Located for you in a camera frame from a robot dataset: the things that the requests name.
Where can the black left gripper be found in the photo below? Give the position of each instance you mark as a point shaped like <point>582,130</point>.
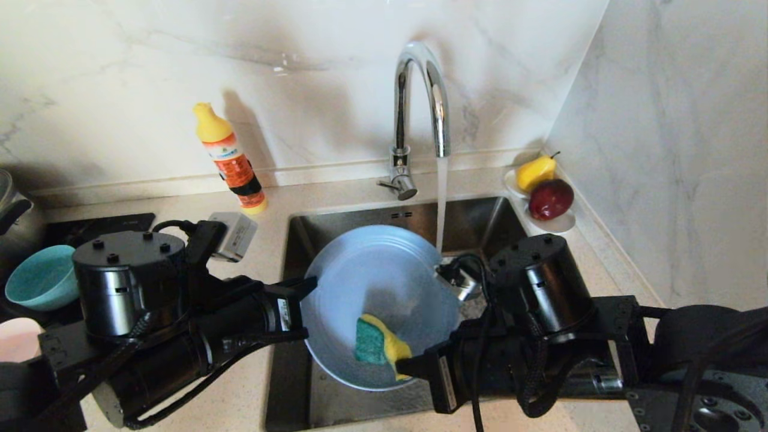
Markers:
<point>240,324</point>

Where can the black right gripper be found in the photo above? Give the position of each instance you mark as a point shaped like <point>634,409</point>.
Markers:
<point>474,372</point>

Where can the yellow green sponge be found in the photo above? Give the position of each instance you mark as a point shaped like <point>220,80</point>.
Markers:
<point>375,342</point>

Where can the blue-grey plate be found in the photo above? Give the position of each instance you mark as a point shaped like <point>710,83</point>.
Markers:
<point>372,276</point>

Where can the yellow orange detergent bottle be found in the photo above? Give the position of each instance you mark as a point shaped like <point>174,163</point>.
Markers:
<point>231,162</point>

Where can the teal bowl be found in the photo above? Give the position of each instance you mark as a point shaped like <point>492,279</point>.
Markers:
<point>42,279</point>

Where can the pink bowl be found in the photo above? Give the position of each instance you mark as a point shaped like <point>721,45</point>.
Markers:
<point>18,339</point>

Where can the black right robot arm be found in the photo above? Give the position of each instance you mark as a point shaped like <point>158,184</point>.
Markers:
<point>546,282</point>

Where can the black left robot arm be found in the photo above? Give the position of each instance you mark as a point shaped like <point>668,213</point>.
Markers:
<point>126,282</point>

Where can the stainless steel sink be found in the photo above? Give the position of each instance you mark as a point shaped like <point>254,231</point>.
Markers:
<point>360,216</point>

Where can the small white dish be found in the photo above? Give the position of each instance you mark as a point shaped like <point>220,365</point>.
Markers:
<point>559,225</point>
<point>510,183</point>

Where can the black induction cooktop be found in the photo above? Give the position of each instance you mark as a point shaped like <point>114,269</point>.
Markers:
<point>102,223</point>

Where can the dark red apple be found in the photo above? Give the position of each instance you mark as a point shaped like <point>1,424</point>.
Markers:
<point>549,200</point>

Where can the yellow pear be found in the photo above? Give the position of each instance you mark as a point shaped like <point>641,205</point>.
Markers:
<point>533,173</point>

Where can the chrome gooseneck faucet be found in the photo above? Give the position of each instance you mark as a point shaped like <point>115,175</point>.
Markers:
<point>401,108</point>

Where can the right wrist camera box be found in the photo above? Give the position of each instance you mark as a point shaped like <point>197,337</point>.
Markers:
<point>459,279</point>

